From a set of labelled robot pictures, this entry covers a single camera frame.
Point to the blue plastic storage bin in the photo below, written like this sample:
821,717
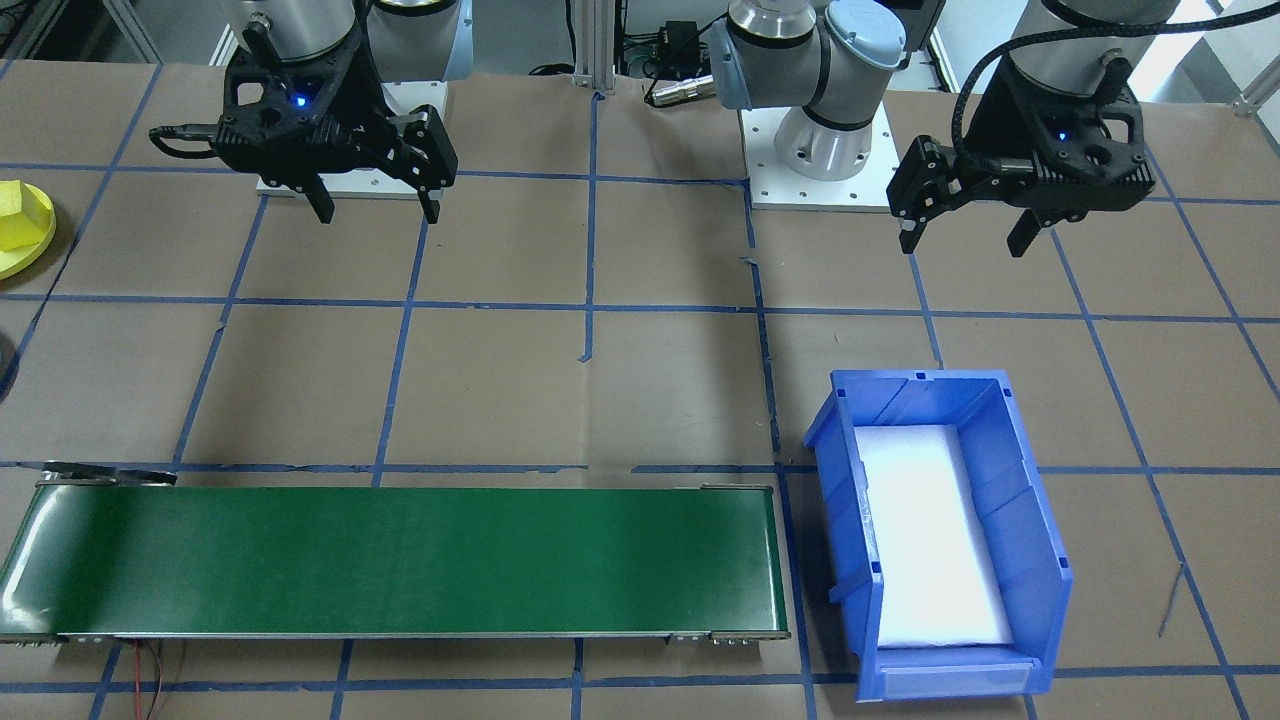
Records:
1045,600

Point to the black electronics box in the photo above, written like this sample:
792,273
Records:
678,45

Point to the aluminium camera mast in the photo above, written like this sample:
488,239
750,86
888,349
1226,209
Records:
598,45

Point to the green conveyor belt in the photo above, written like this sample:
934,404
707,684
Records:
400,560

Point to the white foam bin liner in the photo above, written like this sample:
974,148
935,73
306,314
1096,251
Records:
930,550

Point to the yellow plastic plate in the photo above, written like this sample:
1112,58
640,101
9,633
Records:
20,262

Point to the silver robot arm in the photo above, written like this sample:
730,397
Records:
300,25
830,60

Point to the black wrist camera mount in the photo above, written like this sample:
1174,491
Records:
1070,150
280,120

